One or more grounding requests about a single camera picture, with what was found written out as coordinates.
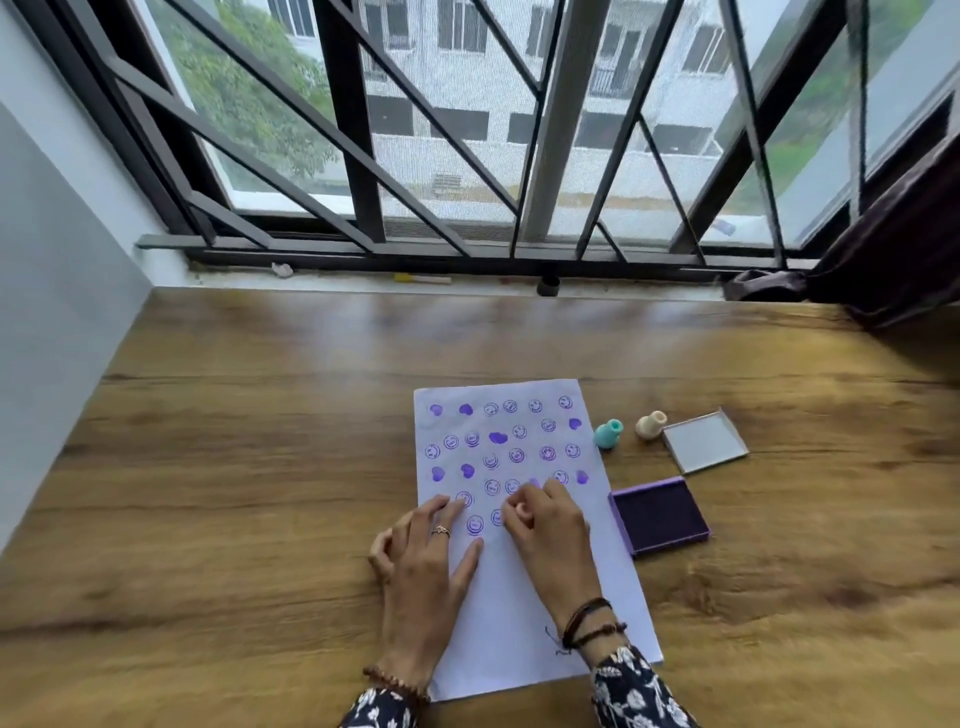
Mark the person's right hand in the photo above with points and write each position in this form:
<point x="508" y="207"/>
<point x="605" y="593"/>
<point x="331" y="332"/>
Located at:
<point x="555" y="555"/>

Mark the person's left hand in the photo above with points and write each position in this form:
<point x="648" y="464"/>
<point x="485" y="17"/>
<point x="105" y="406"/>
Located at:
<point x="416" y="592"/>

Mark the person's left middle finger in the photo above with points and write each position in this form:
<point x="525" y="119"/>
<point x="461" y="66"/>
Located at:
<point x="422" y="521"/>

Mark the person's right thumb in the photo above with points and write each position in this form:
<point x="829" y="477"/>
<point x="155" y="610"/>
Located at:
<point x="511" y="529"/>

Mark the person's right middle finger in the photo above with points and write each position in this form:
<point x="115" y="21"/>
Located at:
<point x="559" y="496"/>

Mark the person's left little finger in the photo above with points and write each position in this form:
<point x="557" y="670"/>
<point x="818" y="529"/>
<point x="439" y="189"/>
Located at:
<point x="377" y="553"/>

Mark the person's left thumb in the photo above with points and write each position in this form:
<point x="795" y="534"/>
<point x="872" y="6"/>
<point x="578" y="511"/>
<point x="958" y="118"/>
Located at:
<point x="468" y="564"/>

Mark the small pink stamp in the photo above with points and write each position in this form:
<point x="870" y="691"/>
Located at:
<point x="523" y="512"/>

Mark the white paper with purple stamps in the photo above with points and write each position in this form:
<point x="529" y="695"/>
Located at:
<point x="517" y="450"/>

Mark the person's right forearm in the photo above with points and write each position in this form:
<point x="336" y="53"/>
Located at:
<point x="637" y="694"/>

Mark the person's left forearm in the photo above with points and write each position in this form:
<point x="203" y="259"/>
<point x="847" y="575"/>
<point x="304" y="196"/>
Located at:
<point x="379" y="711"/>

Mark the small teal stamp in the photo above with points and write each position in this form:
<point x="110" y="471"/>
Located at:
<point x="608" y="434"/>

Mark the purple ink pad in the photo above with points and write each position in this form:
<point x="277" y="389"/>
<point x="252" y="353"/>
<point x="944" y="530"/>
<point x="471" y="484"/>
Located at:
<point x="660" y="517"/>

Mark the small cream stamp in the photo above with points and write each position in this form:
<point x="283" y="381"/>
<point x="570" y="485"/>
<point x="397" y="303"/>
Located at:
<point x="650" y="425"/>

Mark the clear ink pad lid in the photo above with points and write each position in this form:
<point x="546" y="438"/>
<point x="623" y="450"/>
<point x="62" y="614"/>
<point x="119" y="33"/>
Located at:
<point x="705" y="442"/>

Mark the small black cap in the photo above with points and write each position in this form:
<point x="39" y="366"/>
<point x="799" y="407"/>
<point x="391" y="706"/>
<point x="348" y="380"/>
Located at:
<point x="548" y="285"/>

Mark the yellow and white pen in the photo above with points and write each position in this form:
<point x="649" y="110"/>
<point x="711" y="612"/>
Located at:
<point x="422" y="278"/>

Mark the small white crumpled scrap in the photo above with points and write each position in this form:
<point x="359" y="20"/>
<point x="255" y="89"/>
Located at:
<point x="282" y="270"/>

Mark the black metal window grille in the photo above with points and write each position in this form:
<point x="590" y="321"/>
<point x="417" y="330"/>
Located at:
<point x="352" y="127"/>

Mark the white building outside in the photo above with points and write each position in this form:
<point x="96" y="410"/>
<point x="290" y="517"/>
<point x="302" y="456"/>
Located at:
<point x="487" y="90"/>

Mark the dark brown curtain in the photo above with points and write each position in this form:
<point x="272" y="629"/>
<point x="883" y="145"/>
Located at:
<point x="892" y="240"/>

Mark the green tree outside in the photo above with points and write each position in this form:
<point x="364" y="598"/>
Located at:
<point x="232" y="90"/>

